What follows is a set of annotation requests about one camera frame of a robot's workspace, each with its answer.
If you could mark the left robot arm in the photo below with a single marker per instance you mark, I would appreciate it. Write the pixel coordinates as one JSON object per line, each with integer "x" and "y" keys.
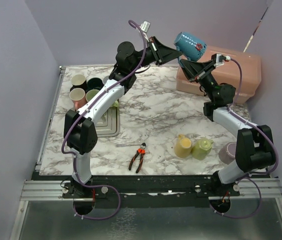
{"x": 80, "y": 135}

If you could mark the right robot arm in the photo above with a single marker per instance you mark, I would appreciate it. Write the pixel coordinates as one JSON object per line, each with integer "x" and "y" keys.
{"x": 255, "y": 149}

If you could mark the yellow mug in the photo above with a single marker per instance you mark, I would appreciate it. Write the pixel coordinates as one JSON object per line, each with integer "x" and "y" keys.
{"x": 183, "y": 146}

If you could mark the aluminium rail frame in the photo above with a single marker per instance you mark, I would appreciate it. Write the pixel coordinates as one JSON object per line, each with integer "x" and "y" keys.
{"x": 41, "y": 190}

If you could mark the pink and blue mug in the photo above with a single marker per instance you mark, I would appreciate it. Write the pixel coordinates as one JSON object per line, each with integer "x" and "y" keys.
{"x": 77, "y": 96}

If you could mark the lime green faceted mug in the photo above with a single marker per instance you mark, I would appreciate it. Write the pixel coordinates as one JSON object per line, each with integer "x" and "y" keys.
{"x": 202, "y": 148}

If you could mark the sage green mug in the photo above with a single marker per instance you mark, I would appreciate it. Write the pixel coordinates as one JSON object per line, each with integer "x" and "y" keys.
{"x": 91, "y": 94}

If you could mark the clear handle screwdriver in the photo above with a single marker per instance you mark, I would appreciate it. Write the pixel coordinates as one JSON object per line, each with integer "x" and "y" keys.
{"x": 127, "y": 145}

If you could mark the blue dotted mug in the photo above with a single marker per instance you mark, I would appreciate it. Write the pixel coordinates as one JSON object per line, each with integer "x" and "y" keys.
{"x": 191, "y": 47}

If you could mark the pink plastic storage box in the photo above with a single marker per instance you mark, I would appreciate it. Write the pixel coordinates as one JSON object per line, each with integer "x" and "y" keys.
{"x": 228, "y": 73}

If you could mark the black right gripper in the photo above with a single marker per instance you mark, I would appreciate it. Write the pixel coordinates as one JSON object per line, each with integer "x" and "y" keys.
{"x": 194, "y": 70}

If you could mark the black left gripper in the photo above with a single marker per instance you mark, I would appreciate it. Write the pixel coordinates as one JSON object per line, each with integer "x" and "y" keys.
{"x": 160, "y": 53}

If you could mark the steel tray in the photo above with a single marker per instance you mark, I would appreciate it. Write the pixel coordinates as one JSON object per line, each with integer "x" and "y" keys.
{"x": 109, "y": 124}

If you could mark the light green mug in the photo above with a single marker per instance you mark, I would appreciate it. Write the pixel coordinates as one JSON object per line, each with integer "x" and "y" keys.
{"x": 115, "y": 104}

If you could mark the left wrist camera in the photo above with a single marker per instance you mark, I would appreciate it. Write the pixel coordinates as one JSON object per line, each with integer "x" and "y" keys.
{"x": 145, "y": 26}

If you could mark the dark teal mug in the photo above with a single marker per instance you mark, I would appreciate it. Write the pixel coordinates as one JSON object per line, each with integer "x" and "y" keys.
{"x": 94, "y": 83}

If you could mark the mauve purple mug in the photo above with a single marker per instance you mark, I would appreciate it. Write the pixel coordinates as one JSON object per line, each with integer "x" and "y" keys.
{"x": 227, "y": 153}

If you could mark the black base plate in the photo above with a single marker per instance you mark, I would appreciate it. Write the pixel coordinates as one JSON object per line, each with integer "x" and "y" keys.
{"x": 143, "y": 191}

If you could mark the black mug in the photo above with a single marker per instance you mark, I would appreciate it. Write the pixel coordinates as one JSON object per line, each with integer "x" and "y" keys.
{"x": 78, "y": 81}

